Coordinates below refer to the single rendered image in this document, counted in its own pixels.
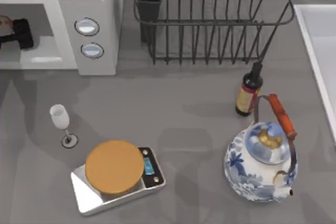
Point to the dark grey utensil holder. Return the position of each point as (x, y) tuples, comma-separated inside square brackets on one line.
[(148, 1)]

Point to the dark sauce bottle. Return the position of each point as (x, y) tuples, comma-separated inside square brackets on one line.
[(248, 95)]

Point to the blue and white teapot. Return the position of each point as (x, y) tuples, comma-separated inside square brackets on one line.
[(252, 166)]

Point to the silver kitchen scale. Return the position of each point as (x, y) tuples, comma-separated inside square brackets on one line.
[(113, 169)]

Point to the pale microwave oven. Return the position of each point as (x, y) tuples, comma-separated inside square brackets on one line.
[(110, 24)]

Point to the large microwave knob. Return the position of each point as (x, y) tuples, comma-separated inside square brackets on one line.
[(87, 26)]

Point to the white wine glass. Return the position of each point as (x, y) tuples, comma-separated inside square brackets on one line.
[(60, 119)]

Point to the small microwave knob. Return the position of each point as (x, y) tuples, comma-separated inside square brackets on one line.
[(92, 50)]

